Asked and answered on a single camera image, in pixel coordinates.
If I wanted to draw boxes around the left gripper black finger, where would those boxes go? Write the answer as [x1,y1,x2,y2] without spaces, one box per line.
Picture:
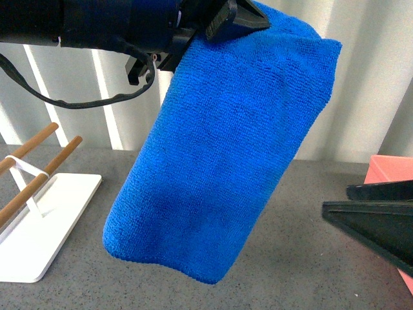
[346,180,412,201]
[321,200,412,276]

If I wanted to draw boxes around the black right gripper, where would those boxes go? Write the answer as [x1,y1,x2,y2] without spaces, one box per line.
[0,0,227,86]

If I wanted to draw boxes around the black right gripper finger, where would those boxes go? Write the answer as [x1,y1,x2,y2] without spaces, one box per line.
[205,0,270,41]

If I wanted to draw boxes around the blue microfiber cloth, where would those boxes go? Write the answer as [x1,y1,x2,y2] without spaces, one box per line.
[103,5,342,284]

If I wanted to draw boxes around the pink plastic box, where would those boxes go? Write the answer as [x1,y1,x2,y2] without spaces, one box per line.
[363,154,413,294]

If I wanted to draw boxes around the white rack with wooden rods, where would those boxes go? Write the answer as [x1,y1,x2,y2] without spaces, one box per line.
[1,123,103,284]

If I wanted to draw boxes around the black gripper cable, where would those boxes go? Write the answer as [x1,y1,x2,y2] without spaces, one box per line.
[0,35,156,110]

